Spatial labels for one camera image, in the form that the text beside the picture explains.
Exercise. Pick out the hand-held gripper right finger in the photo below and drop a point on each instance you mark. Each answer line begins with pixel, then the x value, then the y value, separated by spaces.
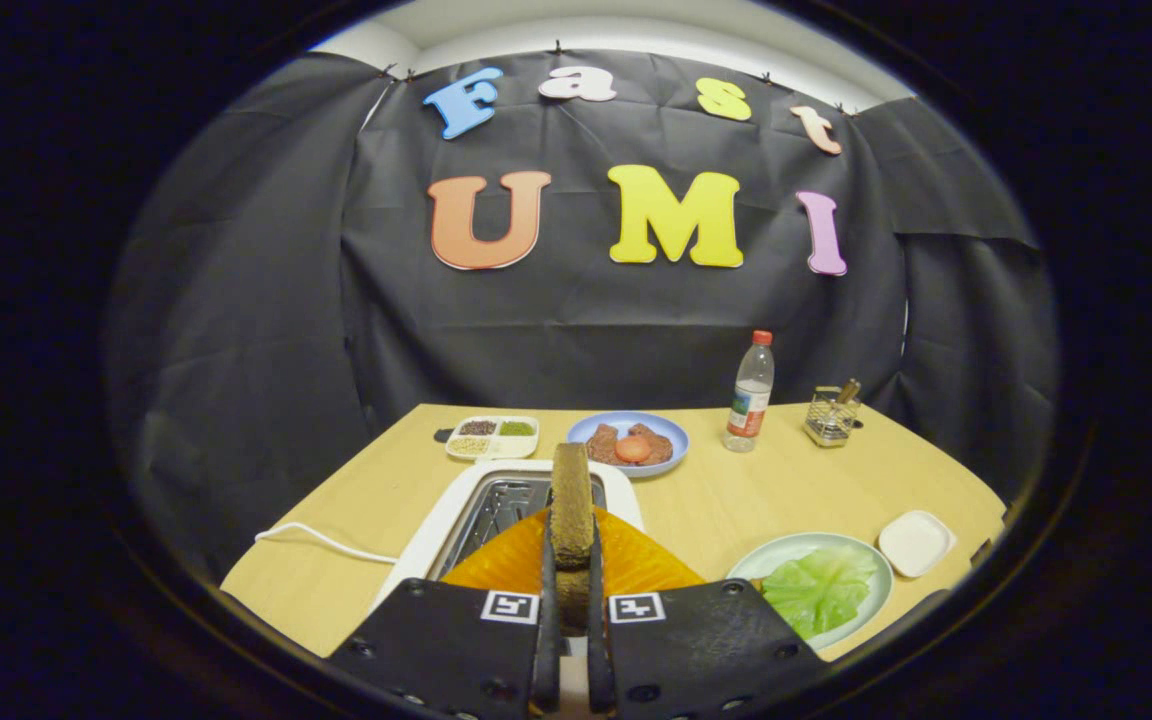
pixel 598 660

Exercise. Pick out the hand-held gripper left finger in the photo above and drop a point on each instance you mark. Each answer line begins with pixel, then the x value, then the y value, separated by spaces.
pixel 546 600

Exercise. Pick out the brown bread slice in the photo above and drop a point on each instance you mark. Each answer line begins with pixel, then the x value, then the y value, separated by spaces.
pixel 571 500

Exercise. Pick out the green lettuce leaf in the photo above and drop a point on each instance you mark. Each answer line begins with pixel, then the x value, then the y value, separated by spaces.
pixel 816 590

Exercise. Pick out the white toaster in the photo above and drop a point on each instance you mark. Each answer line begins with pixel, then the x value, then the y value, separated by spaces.
pixel 421 545

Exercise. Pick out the white divided condiment tray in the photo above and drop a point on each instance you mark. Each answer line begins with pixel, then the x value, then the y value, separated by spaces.
pixel 526 447

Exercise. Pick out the brown meat patty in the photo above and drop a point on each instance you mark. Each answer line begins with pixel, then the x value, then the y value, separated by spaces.
pixel 656 440
pixel 601 443

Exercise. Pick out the red tomato slice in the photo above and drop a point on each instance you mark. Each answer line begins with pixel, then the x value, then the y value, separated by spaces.
pixel 633 450

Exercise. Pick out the blue plate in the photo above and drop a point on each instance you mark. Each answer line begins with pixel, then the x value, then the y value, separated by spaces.
pixel 678 445

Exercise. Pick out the pale green round plate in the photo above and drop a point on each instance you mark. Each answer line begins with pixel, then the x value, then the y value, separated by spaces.
pixel 786 548

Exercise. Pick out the black backdrop cloth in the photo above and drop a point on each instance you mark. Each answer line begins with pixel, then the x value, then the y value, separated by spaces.
pixel 586 330

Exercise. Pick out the clear red-capped plastic bottle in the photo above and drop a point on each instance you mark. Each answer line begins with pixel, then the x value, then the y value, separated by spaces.
pixel 748 410

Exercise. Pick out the small white square dish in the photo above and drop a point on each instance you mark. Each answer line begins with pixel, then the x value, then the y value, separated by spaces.
pixel 916 543

